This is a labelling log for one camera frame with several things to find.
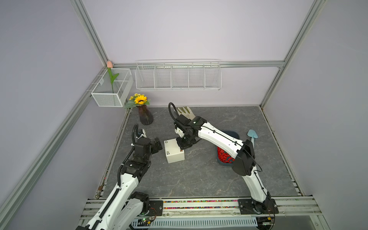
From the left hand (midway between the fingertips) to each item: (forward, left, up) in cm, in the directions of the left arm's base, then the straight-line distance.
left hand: (151, 141), depth 80 cm
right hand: (-2, -16, -4) cm, 17 cm away
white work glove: (+36, -21, -16) cm, 45 cm away
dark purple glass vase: (+32, +11, -15) cm, 37 cm away
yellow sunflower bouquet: (+27, +10, +7) cm, 30 cm away
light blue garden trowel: (+10, -67, -16) cm, 70 cm away
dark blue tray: (+8, -53, -12) cm, 55 cm away
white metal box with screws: (-5, -12, -7) cm, 15 cm away
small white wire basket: (+22, +25, +19) cm, 38 cm away
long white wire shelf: (+46, -17, +12) cm, 51 cm away
